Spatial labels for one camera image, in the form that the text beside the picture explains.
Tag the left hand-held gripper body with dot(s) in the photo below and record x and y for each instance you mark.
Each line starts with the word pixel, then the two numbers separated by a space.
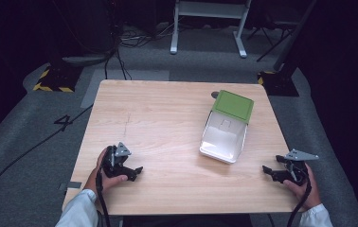
pixel 114 164

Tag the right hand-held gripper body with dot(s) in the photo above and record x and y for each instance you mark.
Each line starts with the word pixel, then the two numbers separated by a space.
pixel 295 170

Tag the white bin with green lid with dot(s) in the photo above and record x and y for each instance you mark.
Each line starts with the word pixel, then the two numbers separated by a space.
pixel 226 138

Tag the person's left hand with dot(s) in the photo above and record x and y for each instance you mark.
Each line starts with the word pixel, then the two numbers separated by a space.
pixel 104 184

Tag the person's right hand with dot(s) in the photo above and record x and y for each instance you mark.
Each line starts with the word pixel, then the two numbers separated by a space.
pixel 309 192

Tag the grey tape piece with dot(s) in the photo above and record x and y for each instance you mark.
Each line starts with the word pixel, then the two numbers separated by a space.
pixel 74 185

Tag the black base with striped tape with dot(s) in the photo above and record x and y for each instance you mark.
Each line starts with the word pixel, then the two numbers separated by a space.
pixel 57 80
pixel 278 83

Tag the small dark round object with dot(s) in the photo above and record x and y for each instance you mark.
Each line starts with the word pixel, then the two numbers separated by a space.
pixel 214 94

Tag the dark stand with grey base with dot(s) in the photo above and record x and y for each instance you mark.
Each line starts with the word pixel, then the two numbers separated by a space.
pixel 87 58

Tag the black tripod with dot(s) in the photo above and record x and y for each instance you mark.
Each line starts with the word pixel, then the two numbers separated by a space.
pixel 273 34

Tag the dark slanted pole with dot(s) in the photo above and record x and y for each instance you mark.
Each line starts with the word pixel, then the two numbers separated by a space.
pixel 295 34

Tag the white metal stand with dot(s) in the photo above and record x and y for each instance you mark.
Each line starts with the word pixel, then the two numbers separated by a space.
pixel 210 9

